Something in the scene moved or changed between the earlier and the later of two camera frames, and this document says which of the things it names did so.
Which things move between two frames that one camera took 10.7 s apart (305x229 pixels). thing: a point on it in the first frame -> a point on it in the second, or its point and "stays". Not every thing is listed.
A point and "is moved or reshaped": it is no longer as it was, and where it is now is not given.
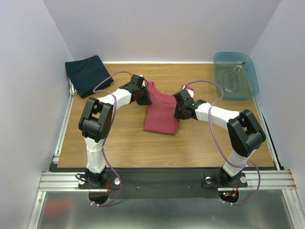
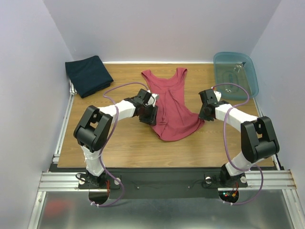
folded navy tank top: x=85 y=74 stays
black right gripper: x=179 y=110 -> x=203 y=113
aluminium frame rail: x=257 y=181 stays
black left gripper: x=147 y=100 -> x=152 y=120
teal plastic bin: x=235 y=71 stays
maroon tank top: x=160 y=117 is moved or reshaped
